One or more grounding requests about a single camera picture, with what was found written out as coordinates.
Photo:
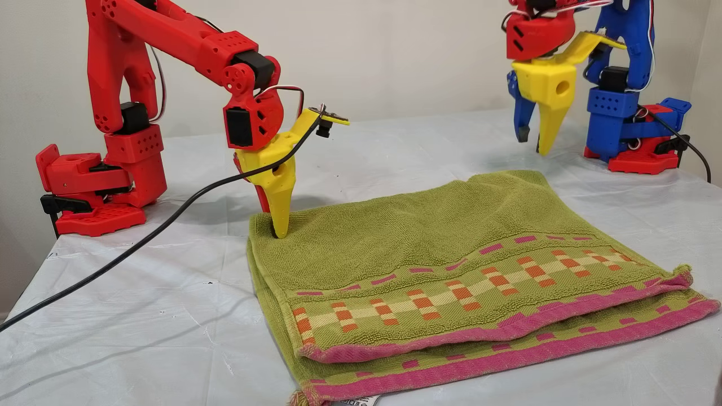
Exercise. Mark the pale blue table cover sheet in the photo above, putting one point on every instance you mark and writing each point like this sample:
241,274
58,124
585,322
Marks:
141,338

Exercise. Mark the camera on blue arm gripper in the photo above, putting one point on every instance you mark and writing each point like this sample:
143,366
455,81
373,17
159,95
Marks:
601,52

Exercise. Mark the camera on red arm gripper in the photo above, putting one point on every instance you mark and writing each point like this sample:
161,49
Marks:
323,129

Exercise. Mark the green towel with pink border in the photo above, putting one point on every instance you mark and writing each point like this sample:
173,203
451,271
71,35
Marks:
423,225

